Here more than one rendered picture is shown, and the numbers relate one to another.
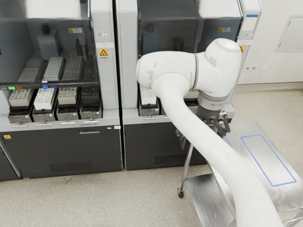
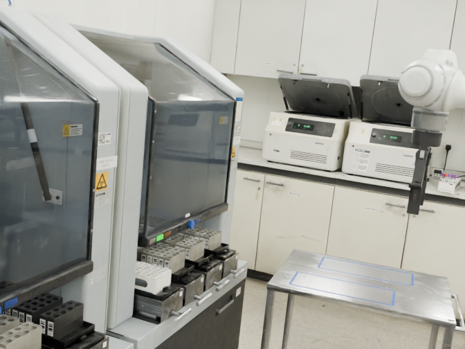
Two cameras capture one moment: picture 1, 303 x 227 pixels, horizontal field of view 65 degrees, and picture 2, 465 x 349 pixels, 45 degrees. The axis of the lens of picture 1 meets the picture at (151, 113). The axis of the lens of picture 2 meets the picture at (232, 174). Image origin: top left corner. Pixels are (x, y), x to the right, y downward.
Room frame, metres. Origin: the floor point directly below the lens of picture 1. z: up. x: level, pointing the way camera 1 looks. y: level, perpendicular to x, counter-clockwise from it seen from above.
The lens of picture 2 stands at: (0.26, 1.33, 1.50)
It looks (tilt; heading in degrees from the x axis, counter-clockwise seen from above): 10 degrees down; 302
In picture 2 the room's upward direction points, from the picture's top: 6 degrees clockwise
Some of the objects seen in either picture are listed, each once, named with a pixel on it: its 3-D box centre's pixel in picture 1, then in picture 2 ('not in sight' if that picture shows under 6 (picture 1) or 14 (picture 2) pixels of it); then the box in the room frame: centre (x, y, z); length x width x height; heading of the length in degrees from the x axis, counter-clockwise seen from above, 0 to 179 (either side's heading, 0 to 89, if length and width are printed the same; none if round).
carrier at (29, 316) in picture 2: (90, 92); (44, 314); (1.33, 0.44, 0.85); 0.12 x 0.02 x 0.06; 100
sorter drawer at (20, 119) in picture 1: (31, 89); not in sight; (1.42, 0.91, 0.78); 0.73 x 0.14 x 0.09; 9
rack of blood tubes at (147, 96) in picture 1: (146, 89); (124, 273); (1.43, 0.04, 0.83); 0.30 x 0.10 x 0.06; 9
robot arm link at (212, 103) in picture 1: (212, 96); (429, 120); (0.61, -0.19, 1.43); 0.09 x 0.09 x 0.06
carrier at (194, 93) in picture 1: (190, 93); (194, 251); (1.38, -0.27, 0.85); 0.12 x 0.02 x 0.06; 99
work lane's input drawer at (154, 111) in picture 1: (144, 84); (89, 279); (1.56, 0.07, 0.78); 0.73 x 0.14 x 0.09; 9
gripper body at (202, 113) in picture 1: (208, 113); (425, 147); (0.61, -0.19, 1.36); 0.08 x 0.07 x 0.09; 99
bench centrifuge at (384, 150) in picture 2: not in sight; (394, 127); (1.39, -2.60, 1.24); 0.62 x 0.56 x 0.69; 100
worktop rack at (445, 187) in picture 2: not in sight; (449, 184); (0.94, -2.47, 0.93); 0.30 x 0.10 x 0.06; 93
